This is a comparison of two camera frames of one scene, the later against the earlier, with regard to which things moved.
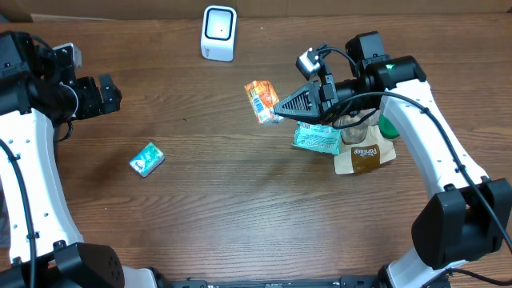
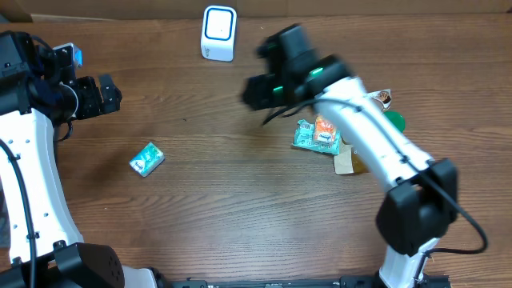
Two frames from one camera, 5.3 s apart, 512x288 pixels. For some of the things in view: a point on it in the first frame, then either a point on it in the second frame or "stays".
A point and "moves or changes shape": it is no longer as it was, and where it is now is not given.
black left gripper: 98,96 stays
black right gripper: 318,98 to 254,90
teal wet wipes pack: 322,138 stays
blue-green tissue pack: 147,160 stays
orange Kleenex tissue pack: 262,98 moves or changes shape
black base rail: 342,282 stays
